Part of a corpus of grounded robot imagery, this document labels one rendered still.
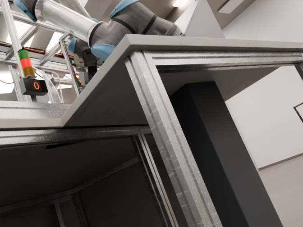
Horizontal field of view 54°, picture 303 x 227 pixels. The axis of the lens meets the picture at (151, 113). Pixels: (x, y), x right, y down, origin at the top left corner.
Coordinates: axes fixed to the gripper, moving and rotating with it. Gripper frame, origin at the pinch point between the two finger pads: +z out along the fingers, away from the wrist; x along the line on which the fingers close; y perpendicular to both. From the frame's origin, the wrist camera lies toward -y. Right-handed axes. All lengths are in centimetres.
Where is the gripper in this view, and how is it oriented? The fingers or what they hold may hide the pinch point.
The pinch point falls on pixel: (89, 64)
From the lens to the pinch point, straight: 139.5
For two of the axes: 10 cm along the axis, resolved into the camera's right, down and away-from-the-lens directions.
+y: -1.2, -9.8, -1.8
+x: 9.9, -1.4, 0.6
